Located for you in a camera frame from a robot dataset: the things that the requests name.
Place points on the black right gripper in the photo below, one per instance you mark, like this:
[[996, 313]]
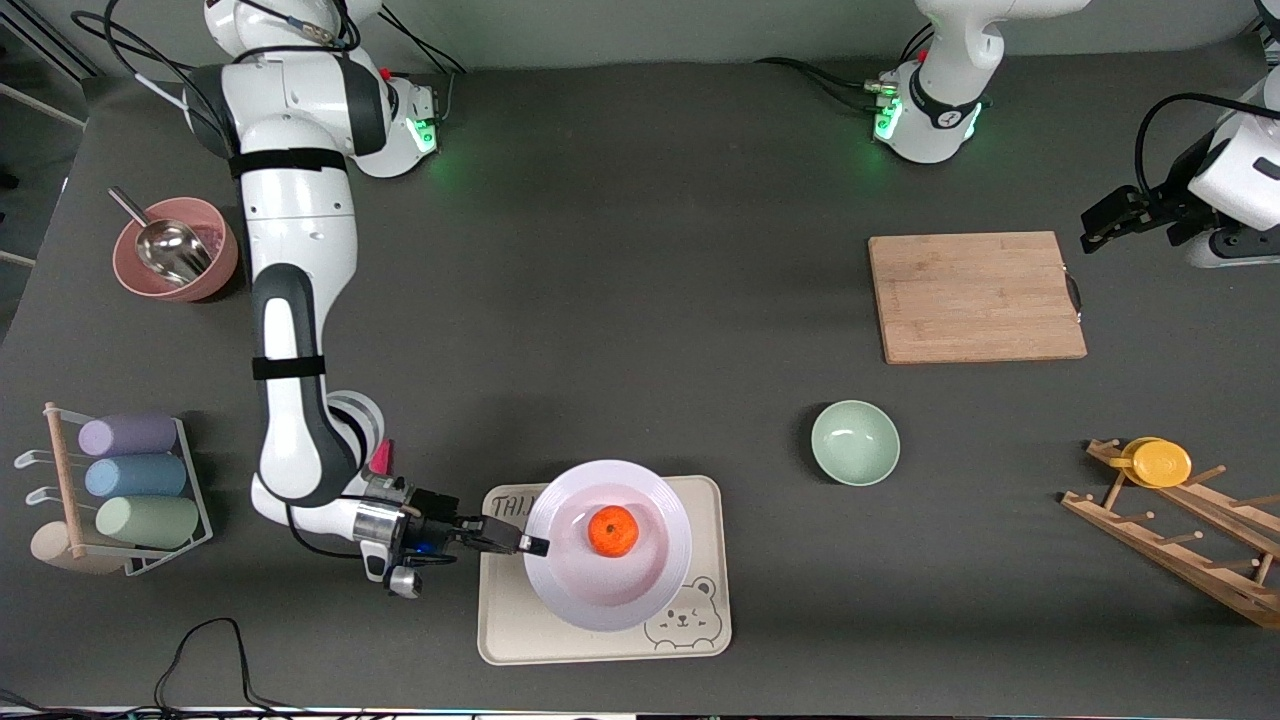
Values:
[[432, 517]]

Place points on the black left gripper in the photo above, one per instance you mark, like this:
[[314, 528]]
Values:
[[1168, 203]]

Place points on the orange fruit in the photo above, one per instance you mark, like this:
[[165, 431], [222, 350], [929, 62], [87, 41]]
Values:
[[613, 531]]

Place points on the white round plate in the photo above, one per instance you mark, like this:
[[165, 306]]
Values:
[[620, 590]]

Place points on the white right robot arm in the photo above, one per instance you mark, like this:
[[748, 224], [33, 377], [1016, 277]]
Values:
[[300, 250]]

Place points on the beige bear print tray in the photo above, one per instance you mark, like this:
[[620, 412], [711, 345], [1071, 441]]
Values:
[[500, 630]]

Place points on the pink folded cloth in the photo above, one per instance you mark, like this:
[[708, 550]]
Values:
[[382, 460]]

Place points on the wooden cutting board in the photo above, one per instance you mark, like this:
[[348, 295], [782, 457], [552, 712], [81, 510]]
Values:
[[970, 300]]

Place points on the yellow cup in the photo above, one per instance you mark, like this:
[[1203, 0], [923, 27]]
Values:
[[1160, 463]]

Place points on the wooden peg drying rack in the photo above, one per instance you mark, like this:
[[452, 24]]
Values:
[[1150, 540]]

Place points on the pale green bowl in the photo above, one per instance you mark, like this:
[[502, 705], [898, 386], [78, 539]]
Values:
[[855, 443]]

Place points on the green cup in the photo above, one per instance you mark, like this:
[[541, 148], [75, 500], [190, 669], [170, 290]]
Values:
[[148, 521]]

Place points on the blue cup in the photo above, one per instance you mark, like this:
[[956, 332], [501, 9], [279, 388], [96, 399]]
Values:
[[135, 476]]

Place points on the purple cup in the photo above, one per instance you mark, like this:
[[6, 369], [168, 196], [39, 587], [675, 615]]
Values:
[[128, 435]]

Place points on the pink bowl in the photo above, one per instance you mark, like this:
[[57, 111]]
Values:
[[222, 250]]

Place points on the metal scoop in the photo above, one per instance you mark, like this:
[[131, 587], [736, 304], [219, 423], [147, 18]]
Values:
[[178, 250]]

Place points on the beige cup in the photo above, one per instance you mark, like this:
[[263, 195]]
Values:
[[50, 550]]

